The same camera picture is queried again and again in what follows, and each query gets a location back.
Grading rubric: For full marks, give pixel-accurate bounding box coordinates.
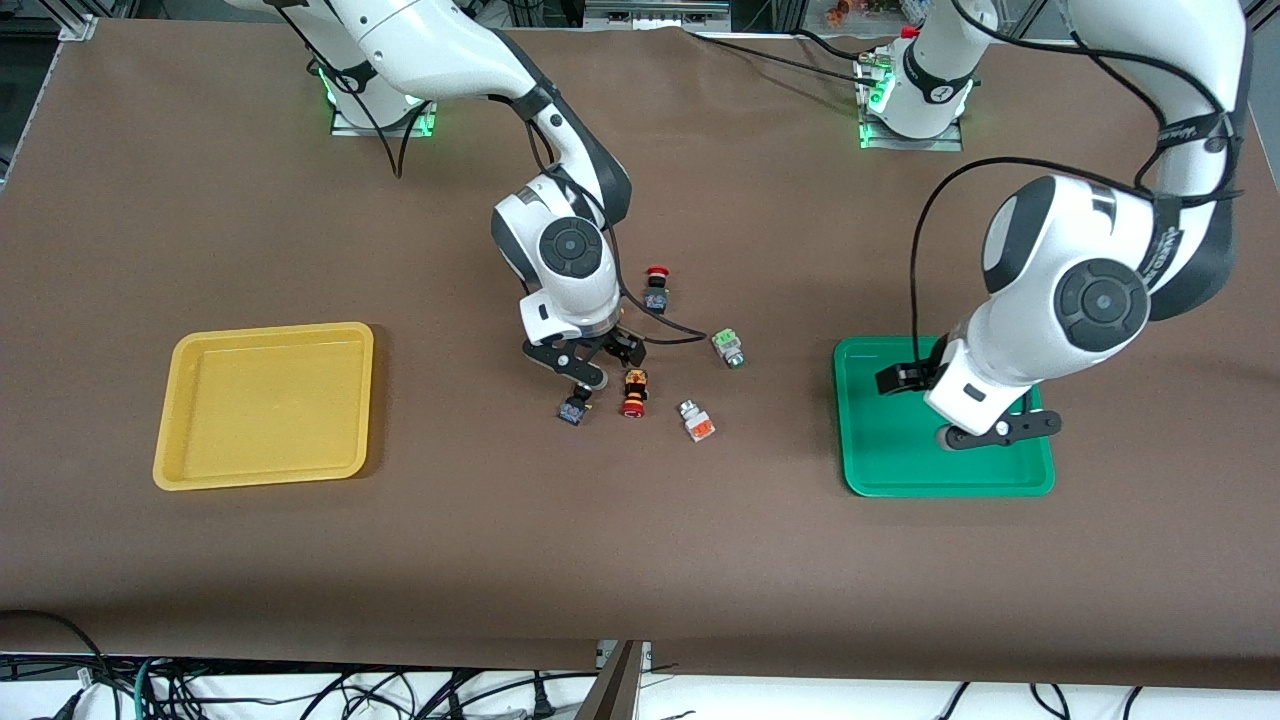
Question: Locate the green plastic tray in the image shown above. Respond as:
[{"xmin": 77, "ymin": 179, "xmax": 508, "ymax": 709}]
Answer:
[{"xmin": 833, "ymin": 336, "xmax": 1057, "ymax": 498}]

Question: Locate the brown table cover mat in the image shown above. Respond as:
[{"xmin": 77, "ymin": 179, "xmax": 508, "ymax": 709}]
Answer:
[{"xmin": 0, "ymin": 18, "xmax": 1280, "ymax": 691}]

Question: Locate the grey equipment box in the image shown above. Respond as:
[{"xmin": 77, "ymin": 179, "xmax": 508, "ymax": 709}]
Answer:
[{"xmin": 584, "ymin": 0, "xmax": 733, "ymax": 33}]

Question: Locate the yellow plastic tray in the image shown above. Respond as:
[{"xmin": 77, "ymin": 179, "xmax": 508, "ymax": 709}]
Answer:
[{"xmin": 152, "ymin": 321, "xmax": 375, "ymax": 492}]

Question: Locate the brown wooden beam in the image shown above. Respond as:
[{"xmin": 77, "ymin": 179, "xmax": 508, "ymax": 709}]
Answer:
[{"xmin": 572, "ymin": 642, "xmax": 643, "ymax": 720}]

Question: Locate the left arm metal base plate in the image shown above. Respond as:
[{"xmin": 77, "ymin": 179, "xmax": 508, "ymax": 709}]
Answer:
[{"xmin": 857, "ymin": 50, "xmax": 965, "ymax": 153}]

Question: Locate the metal table edge bracket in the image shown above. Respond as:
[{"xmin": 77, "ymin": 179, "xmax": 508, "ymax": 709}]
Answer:
[{"xmin": 597, "ymin": 640, "xmax": 653, "ymax": 673}]

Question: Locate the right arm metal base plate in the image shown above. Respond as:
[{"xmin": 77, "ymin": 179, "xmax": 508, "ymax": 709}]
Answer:
[{"xmin": 330, "ymin": 95, "xmax": 439, "ymax": 138}]

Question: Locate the long black base cable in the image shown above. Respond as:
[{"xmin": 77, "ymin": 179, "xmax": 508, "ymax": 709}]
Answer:
[{"xmin": 685, "ymin": 28, "xmax": 881, "ymax": 87}]

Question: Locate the green floor cable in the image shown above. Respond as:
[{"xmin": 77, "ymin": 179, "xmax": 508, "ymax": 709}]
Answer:
[{"xmin": 133, "ymin": 655, "xmax": 166, "ymax": 720}]

